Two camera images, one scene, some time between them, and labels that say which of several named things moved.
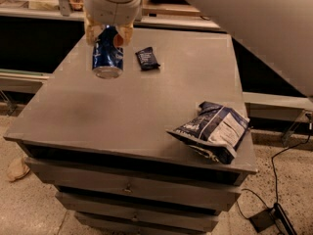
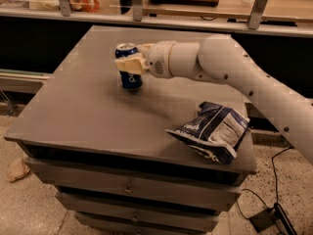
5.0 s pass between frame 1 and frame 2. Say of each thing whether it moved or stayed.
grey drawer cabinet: stayed
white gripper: moved
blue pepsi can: moved
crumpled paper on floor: stayed
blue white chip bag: stayed
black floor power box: stayed
